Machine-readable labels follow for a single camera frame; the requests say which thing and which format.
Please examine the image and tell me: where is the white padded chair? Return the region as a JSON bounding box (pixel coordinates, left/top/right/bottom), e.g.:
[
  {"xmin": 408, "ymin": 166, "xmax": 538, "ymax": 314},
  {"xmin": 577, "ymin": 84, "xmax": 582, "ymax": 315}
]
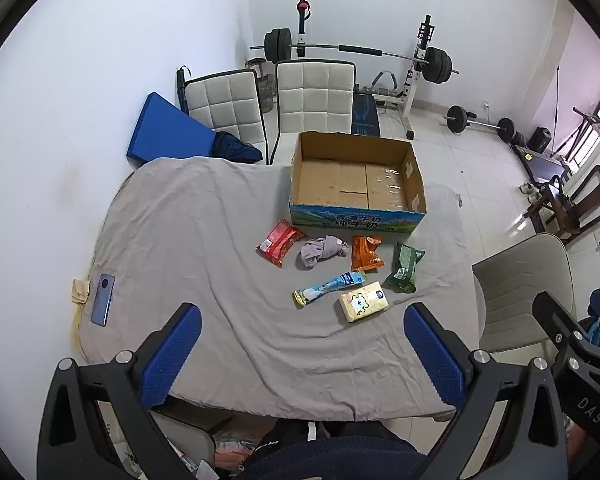
[
  {"xmin": 182, "ymin": 68, "xmax": 268, "ymax": 163},
  {"xmin": 267, "ymin": 60, "xmax": 357, "ymax": 166}
]

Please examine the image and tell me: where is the black speaker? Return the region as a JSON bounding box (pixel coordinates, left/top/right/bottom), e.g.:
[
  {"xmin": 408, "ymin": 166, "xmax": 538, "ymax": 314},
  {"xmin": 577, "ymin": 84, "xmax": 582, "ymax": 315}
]
[{"xmin": 527, "ymin": 126, "xmax": 552, "ymax": 153}]

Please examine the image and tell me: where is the grey sock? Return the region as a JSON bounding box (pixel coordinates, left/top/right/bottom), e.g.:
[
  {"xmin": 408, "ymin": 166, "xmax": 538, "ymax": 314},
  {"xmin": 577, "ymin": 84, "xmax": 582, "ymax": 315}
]
[{"xmin": 299, "ymin": 235, "xmax": 350, "ymax": 270}]

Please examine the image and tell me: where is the person's dark clothing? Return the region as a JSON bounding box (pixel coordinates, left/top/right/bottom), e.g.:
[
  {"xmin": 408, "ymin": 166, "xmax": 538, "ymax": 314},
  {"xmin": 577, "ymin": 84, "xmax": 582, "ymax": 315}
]
[{"xmin": 240, "ymin": 420, "xmax": 431, "ymax": 480}]

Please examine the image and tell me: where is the green snack packet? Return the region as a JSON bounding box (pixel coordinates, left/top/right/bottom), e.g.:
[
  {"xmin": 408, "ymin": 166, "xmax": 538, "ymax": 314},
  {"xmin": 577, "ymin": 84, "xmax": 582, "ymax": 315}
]
[{"xmin": 383, "ymin": 241, "xmax": 426, "ymax": 293}]

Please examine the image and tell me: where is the orange snack packet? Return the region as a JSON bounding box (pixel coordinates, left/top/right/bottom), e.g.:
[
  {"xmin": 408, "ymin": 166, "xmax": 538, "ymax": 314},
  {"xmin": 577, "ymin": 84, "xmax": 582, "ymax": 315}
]
[{"xmin": 350, "ymin": 235, "xmax": 385, "ymax": 273}]

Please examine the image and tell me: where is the beige paper note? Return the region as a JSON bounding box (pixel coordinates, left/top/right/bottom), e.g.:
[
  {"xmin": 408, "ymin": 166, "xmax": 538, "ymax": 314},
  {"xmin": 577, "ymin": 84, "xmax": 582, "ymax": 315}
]
[{"xmin": 70, "ymin": 279, "xmax": 92, "ymax": 306}]

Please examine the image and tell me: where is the large black barbell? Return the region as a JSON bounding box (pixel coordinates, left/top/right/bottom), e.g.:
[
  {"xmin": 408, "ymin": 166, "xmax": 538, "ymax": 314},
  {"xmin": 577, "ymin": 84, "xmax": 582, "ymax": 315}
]
[{"xmin": 250, "ymin": 28, "xmax": 460, "ymax": 84}]

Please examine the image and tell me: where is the cardboard box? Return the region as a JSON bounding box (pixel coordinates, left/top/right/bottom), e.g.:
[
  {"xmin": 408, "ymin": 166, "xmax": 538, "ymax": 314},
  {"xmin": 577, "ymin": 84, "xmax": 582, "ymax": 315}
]
[{"xmin": 289, "ymin": 131, "xmax": 427, "ymax": 235}]

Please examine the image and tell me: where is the yellow tissue pack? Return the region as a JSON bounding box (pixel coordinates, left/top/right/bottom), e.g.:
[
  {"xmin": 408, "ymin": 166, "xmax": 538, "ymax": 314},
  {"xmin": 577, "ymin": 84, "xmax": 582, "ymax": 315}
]
[{"xmin": 338, "ymin": 282, "xmax": 391, "ymax": 323}]

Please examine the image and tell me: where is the black weight bench pad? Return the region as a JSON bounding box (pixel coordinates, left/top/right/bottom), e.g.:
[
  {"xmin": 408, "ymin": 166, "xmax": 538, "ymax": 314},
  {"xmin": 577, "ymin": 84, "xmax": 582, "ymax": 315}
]
[{"xmin": 351, "ymin": 91, "xmax": 382, "ymax": 136}]

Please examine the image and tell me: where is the red snack packet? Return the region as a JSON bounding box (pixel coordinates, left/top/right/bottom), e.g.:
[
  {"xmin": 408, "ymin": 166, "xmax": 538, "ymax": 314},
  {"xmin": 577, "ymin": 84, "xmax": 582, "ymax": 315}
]
[{"xmin": 256, "ymin": 220, "xmax": 307, "ymax": 267}]

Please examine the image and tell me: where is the white barbell rack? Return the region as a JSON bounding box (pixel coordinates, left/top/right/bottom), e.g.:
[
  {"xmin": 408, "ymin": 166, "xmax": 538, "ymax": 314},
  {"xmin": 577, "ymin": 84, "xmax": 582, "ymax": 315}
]
[{"xmin": 287, "ymin": 0, "xmax": 433, "ymax": 140}]

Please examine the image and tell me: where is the black and blue pole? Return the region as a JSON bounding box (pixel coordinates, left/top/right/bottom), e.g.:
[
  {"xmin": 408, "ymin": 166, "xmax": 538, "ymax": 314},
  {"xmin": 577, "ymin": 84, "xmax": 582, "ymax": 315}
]
[{"xmin": 176, "ymin": 66, "xmax": 191, "ymax": 116}]

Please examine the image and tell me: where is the light blue tube packet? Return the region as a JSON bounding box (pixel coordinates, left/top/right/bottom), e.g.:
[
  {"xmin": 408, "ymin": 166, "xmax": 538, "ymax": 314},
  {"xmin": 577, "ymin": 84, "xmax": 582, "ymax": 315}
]
[{"xmin": 293, "ymin": 269, "xmax": 367, "ymax": 307}]

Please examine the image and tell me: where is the small black barbell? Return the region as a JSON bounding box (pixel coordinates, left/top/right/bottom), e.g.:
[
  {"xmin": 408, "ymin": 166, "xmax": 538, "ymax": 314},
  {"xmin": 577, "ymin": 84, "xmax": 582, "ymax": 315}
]
[{"xmin": 442, "ymin": 105, "xmax": 517, "ymax": 143}]

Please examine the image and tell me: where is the blue smartphone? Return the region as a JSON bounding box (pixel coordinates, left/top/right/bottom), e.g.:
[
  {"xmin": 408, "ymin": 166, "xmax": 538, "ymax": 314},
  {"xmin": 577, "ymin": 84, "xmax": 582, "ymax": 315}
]
[{"xmin": 91, "ymin": 274, "xmax": 117, "ymax": 327}]

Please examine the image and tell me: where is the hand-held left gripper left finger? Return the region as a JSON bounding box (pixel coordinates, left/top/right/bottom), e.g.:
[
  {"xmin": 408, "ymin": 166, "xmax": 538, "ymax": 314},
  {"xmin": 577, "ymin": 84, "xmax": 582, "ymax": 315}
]
[{"xmin": 37, "ymin": 302, "xmax": 203, "ymax": 480}]

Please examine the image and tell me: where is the blue foam mat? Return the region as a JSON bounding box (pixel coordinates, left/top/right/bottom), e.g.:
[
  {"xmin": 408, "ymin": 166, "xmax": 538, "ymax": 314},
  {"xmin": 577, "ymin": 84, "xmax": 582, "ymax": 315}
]
[{"xmin": 126, "ymin": 91, "xmax": 218, "ymax": 167}]

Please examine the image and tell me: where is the dark blue bag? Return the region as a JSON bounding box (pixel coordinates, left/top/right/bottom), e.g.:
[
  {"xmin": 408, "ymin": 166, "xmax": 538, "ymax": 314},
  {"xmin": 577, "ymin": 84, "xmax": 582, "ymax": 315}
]
[{"xmin": 213, "ymin": 131, "xmax": 263, "ymax": 164}]

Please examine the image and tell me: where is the dark wooden chair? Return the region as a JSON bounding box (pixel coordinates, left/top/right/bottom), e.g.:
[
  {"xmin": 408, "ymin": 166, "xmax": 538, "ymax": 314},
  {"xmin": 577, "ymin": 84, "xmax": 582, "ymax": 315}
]
[{"xmin": 524, "ymin": 164, "xmax": 600, "ymax": 246}]

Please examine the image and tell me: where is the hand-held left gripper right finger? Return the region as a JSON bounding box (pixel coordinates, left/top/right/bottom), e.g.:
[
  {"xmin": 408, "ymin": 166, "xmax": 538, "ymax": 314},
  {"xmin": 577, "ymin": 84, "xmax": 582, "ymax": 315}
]
[{"xmin": 402, "ymin": 302, "xmax": 568, "ymax": 480}]

